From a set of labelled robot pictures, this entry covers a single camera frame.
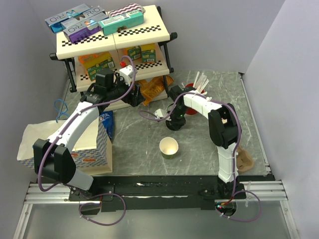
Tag green paper coffee cup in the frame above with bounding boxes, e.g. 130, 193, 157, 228
159, 137, 179, 159

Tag purple cable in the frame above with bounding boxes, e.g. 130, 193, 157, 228
37, 55, 137, 226
139, 92, 262, 223

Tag green snack box right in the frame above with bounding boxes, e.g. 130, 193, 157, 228
125, 46, 142, 61

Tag cream checkered shelf rack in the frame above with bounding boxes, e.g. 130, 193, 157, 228
50, 5, 177, 101

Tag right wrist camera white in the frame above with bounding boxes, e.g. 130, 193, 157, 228
155, 109, 167, 119

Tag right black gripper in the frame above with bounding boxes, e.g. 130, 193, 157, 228
164, 105, 189, 130

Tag orange snack box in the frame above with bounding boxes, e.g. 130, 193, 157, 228
78, 52, 111, 69

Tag brown pulp cup carrier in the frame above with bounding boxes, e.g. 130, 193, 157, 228
236, 146, 254, 173

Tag paper takeout bag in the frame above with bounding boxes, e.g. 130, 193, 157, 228
17, 102, 113, 175

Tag white wrapped straws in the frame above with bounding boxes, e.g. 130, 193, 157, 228
181, 72, 209, 94

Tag teal box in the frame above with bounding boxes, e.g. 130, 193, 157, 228
98, 10, 144, 36

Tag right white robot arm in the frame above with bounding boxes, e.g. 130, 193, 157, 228
165, 86, 241, 198

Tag blue R.O box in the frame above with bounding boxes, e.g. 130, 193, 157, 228
44, 4, 107, 33

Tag blue chip bag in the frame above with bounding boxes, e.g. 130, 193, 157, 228
100, 111, 115, 141

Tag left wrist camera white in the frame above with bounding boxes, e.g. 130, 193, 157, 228
119, 65, 136, 86

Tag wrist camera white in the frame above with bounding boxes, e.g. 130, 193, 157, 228
155, 109, 167, 119
119, 65, 136, 86

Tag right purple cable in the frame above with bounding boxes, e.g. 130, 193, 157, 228
139, 92, 262, 223

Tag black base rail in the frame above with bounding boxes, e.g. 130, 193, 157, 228
68, 175, 250, 213

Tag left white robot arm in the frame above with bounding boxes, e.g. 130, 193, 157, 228
33, 65, 144, 200

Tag purple R.O box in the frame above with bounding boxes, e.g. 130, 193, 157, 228
63, 19, 102, 43

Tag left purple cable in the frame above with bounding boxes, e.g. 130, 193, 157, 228
37, 55, 137, 226

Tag green yellow snack box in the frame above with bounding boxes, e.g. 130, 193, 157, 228
141, 43, 156, 63

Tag wavy striped pouch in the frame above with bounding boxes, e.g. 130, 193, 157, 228
108, 3, 146, 17

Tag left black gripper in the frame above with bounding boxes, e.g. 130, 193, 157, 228
107, 74, 146, 107

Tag red straw holder cup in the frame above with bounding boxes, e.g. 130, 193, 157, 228
186, 83, 197, 116

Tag orange snack bag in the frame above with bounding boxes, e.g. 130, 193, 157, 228
138, 76, 165, 106

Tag green snack box left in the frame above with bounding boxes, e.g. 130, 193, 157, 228
86, 58, 115, 81

